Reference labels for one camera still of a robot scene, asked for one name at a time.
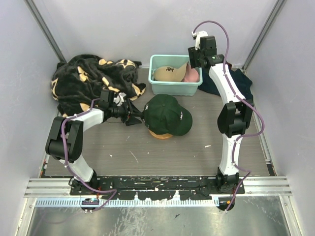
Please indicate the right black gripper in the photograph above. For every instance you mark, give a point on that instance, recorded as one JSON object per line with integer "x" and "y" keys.
{"x": 192, "y": 51}

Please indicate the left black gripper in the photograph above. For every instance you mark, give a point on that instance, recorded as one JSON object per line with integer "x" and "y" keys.
{"x": 130, "y": 113}

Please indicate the green baseball cap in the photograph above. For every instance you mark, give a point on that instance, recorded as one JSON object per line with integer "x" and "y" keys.
{"x": 163, "y": 115}

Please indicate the wooden hat stand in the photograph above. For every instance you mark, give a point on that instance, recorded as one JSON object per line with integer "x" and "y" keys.
{"x": 161, "y": 136}

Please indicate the navy blue sweater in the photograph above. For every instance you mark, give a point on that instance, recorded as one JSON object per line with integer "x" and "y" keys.
{"x": 242, "y": 82}

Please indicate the black floral fleece blanket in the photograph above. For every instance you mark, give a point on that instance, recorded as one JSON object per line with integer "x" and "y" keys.
{"x": 76, "y": 83}

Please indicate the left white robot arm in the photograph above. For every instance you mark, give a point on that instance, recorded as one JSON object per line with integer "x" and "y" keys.
{"x": 65, "y": 140}

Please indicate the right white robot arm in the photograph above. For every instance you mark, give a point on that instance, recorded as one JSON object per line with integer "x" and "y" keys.
{"x": 235, "y": 116}

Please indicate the pink baseball cap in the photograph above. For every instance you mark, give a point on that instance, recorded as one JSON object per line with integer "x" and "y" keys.
{"x": 191, "y": 75}

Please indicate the tan baseball cap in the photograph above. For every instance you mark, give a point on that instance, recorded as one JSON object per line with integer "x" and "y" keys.
{"x": 170, "y": 73}

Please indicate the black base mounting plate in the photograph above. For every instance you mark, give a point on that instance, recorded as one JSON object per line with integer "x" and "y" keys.
{"x": 162, "y": 187}

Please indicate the right aluminium corner post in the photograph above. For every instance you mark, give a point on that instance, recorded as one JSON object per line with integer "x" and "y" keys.
{"x": 279, "y": 4}

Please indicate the aluminium corner post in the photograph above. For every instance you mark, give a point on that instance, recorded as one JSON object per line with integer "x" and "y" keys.
{"x": 279, "y": 4}
{"x": 45, "y": 29}

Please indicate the white slotted cable duct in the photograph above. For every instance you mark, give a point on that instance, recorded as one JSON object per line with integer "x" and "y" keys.
{"x": 94, "y": 203}

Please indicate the aluminium front rail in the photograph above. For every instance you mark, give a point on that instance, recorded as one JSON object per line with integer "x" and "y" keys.
{"x": 254, "y": 186}

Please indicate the left aluminium corner post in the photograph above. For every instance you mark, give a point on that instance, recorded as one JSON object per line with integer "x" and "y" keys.
{"x": 45, "y": 29}

